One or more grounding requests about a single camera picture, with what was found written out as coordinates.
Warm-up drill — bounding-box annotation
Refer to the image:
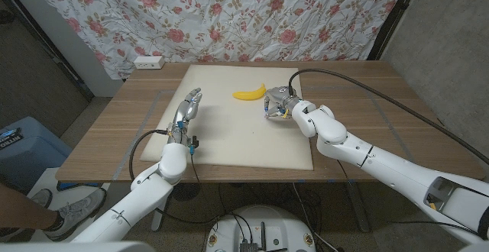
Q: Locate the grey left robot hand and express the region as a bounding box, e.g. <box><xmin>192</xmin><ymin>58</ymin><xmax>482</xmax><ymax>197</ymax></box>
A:
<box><xmin>167</xmin><ymin>87</ymin><xmax>203</xmax><ymax>146</ymax></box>

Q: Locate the white table leg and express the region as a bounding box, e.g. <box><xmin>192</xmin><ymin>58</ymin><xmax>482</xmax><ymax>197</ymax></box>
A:
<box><xmin>151</xmin><ymin>198</ymin><xmax>169</xmax><ymax>232</ymax></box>

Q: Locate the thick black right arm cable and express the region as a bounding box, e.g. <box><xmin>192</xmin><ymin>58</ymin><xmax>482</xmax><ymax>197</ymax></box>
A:
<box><xmin>288</xmin><ymin>68</ymin><xmax>489</xmax><ymax>165</ymax></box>

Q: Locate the wooden table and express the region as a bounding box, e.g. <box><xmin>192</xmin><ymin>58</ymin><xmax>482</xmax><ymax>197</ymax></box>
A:
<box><xmin>55</xmin><ymin>60</ymin><xmax>486</xmax><ymax>184</ymax></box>

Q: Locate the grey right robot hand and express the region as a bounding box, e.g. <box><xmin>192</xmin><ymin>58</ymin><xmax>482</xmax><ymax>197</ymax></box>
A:
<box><xmin>263</xmin><ymin>85</ymin><xmax>303</xmax><ymax>120</ymax></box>

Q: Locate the floral backdrop cloth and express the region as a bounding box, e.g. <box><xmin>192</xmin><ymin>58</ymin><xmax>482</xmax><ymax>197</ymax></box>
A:
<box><xmin>23</xmin><ymin>0</ymin><xmax>410</xmax><ymax>80</ymax></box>

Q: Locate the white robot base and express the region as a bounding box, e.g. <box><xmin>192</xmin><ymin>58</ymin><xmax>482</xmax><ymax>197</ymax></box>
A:
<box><xmin>205</xmin><ymin>205</ymin><xmax>316</xmax><ymax>252</ymax></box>

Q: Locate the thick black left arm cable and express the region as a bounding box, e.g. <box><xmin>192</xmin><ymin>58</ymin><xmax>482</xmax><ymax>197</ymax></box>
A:
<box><xmin>128</xmin><ymin>128</ymin><xmax>171</xmax><ymax>183</ymax></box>

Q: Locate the grey table leg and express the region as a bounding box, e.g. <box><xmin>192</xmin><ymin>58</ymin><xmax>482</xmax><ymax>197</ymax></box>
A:
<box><xmin>345</xmin><ymin>182</ymin><xmax>371</xmax><ymax>233</ymax></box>

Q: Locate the white floor board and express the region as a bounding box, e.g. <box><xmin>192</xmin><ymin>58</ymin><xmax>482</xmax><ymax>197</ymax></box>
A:
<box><xmin>28</xmin><ymin>166</ymin><xmax>112</xmax><ymax>241</ymax></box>

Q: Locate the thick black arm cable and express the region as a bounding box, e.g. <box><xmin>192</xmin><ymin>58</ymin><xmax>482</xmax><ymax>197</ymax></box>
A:
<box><xmin>288</xmin><ymin>68</ymin><xmax>489</xmax><ymax>165</ymax></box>
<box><xmin>128</xmin><ymin>128</ymin><xmax>171</xmax><ymax>183</ymax></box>

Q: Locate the person's bare leg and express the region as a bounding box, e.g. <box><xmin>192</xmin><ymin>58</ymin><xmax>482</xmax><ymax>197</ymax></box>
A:
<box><xmin>0</xmin><ymin>183</ymin><xmax>62</xmax><ymax>232</ymax></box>

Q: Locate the black backdrop stand pole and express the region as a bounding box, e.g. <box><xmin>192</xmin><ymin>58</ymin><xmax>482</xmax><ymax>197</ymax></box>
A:
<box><xmin>367</xmin><ymin>0</ymin><xmax>423</xmax><ymax>61</ymax></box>

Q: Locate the blue storage bin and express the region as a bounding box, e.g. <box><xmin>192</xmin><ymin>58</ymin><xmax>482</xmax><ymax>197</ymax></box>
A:
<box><xmin>0</xmin><ymin>116</ymin><xmax>73</xmax><ymax>192</ymax></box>

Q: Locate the white robot torso edge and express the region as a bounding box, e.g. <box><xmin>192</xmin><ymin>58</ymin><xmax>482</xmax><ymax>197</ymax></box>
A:
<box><xmin>0</xmin><ymin>240</ymin><xmax>156</xmax><ymax>252</ymax></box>

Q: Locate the white power strip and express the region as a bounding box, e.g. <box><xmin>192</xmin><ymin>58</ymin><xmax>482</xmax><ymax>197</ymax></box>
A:
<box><xmin>133</xmin><ymin>55</ymin><xmax>166</xmax><ymax>70</ymax></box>

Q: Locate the yellow toy banana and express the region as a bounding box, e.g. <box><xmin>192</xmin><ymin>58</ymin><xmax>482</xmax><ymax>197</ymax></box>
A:
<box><xmin>232</xmin><ymin>82</ymin><xmax>267</xmax><ymax>102</ymax></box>

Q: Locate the black wall strip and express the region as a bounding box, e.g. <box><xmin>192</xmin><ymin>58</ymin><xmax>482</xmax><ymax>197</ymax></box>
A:
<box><xmin>0</xmin><ymin>0</ymin><xmax>95</xmax><ymax>102</ymax></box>

